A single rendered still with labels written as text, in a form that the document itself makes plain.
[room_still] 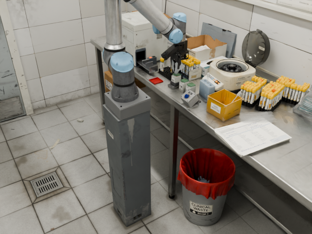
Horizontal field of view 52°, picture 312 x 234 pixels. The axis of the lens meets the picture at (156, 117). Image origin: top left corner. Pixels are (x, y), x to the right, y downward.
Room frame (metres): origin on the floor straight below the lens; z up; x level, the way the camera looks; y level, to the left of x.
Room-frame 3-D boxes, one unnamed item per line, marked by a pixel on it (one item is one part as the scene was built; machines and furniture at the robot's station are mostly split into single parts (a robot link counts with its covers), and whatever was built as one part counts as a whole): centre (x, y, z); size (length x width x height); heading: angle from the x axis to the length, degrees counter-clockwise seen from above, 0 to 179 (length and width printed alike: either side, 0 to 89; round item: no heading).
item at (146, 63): (2.04, 0.07, 0.92); 0.21 x 0.07 x 0.05; 33
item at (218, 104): (1.48, -0.37, 0.93); 0.13 x 0.13 x 0.10; 37
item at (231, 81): (1.83, -0.46, 0.94); 0.30 x 0.24 x 0.12; 114
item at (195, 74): (1.97, -0.20, 0.91); 0.20 x 0.10 x 0.07; 33
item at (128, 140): (1.54, 0.17, 0.44); 0.20 x 0.20 x 0.87; 33
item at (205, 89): (1.64, -0.30, 0.92); 0.10 x 0.07 x 0.10; 25
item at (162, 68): (1.94, -0.10, 0.93); 0.17 x 0.09 x 0.11; 33
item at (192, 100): (1.57, -0.21, 0.92); 0.13 x 0.07 x 0.08; 123
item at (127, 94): (1.54, 0.17, 1.00); 0.15 x 0.15 x 0.10
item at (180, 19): (1.80, -0.13, 1.27); 0.09 x 0.08 x 0.11; 113
